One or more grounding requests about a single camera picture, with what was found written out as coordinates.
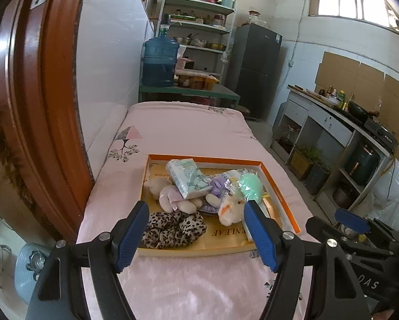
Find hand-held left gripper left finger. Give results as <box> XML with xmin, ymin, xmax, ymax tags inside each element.
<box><xmin>25</xmin><ymin>201</ymin><xmax>150</xmax><ymax>320</ymax></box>

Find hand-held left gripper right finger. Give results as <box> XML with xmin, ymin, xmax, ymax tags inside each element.
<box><xmin>243</xmin><ymin>200</ymin><xmax>370</xmax><ymax>320</ymax></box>

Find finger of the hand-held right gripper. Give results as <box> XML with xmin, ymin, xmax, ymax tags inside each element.
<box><xmin>305</xmin><ymin>216</ymin><xmax>363</xmax><ymax>250</ymax></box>
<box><xmin>334</xmin><ymin>208</ymin><xmax>386</xmax><ymax>241</ymax></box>

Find leopard print scrunchie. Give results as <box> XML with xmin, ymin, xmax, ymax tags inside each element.
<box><xmin>141</xmin><ymin>211</ymin><xmax>207</xmax><ymax>249</ymax></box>

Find orange rimmed cardboard box tray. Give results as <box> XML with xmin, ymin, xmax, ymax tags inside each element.
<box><xmin>137</xmin><ymin>154</ymin><xmax>301</xmax><ymax>257</ymax></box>

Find white plush toy purple bow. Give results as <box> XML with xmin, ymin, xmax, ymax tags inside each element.
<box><xmin>204</xmin><ymin>177</ymin><xmax>247</xmax><ymax>226</ymax></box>

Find mint green packaged item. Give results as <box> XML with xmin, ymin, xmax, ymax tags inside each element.
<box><xmin>238</xmin><ymin>172</ymin><xmax>263</xmax><ymax>205</ymax></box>

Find cream plush toy lilac dress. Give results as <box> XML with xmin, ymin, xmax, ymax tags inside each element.
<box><xmin>143</xmin><ymin>177</ymin><xmax>203</xmax><ymax>214</ymax></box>

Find yellow white plastic packet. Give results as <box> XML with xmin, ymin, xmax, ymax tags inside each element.
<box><xmin>223</xmin><ymin>169</ymin><xmax>250</xmax><ymax>190</ymax></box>

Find teal tissue pack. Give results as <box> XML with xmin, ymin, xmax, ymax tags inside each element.
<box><xmin>166</xmin><ymin>158</ymin><xmax>213</xmax><ymax>200</ymax></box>

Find person's right hand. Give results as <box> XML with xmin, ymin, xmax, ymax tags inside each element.
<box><xmin>373</xmin><ymin>308</ymin><xmax>396</xmax><ymax>320</ymax></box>

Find metal cooking pot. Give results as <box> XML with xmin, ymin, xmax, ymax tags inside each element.
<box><xmin>332</xmin><ymin>182</ymin><xmax>355</xmax><ymax>207</ymax></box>

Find dark plant pot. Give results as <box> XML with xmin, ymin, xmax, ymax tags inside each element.
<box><xmin>306</xmin><ymin>162</ymin><xmax>333</xmax><ymax>195</ymax></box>

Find pile of plastic bags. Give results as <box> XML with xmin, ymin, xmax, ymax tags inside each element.
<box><xmin>366</xmin><ymin>160</ymin><xmax>399</xmax><ymax>241</ymax></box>

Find dark green cooker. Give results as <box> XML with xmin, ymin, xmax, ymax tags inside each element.
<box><xmin>344</xmin><ymin>140</ymin><xmax>381</xmax><ymax>185</ymax></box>

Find yellow plant pot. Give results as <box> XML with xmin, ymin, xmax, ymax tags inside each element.
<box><xmin>289</xmin><ymin>145</ymin><xmax>321</xmax><ymax>181</ymax></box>

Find black gas stove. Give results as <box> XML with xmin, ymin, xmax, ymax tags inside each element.
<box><xmin>364</xmin><ymin>117</ymin><xmax>399</xmax><ymax>150</ymax></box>

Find grey kitchen counter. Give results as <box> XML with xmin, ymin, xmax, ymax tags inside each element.
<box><xmin>271</xmin><ymin>85</ymin><xmax>399</xmax><ymax>221</ymax></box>

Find black wok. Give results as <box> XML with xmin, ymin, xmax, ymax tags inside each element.
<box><xmin>348</xmin><ymin>101</ymin><xmax>380</xmax><ymax>119</ymax></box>

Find light blue fan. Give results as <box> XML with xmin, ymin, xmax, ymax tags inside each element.
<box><xmin>14</xmin><ymin>243</ymin><xmax>58</xmax><ymax>304</ymax></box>

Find wooden cutting board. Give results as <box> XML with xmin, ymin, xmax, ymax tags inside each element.
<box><xmin>288</xmin><ymin>85</ymin><xmax>333</xmax><ymax>104</ymax></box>

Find cardboard sheets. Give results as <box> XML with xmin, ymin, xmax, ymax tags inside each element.
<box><xmin>314</xmin><ymin>51</ymin><xmax>399</xmax><ymax>114</ymax></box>

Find green table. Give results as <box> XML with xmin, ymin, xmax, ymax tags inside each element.
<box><xmin>139</xmin><ymin>83</ymin><xmax>240</xmax><ymax>109</ymax></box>

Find dark grey refrigerator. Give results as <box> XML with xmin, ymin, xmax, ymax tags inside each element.
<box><xmin>227</xmin><ymin>23</ymin><xmax>283</xmax><ymax>121</ymax></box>

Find row of orange food jars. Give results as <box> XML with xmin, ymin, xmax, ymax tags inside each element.
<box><xmin>178</xmin><ymin>73</ymin><xmax>220</xmax><ymax>90</ymax></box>

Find blue water jug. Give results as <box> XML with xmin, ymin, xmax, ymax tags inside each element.
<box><xmin>141</xmin><ymin>14</ymin><xmax>180</xmax><ymax>88</ymax></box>

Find glass jar with lid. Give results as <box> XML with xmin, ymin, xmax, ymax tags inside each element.
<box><xmin>248</xmin><ymin>10</ymin><xmax>270</xmax><ymax>29</ymax></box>

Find white metal shelf rack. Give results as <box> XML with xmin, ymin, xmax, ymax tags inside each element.
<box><xmin>159</xmin><ymin>0</ymin><xmax>236</xmax><ymax>85</ymax></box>

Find window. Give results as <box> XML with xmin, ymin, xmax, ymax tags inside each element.
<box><xmin>308</xmin><ymin>0</ymin><xmax>399</xmax><ymax>37</ymax></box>

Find brown wooden door frame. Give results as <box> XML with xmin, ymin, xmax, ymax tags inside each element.
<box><xmin>0</xmin><ymin>0</ymin><xmax>95</xmax><ymax>244</ymax></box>

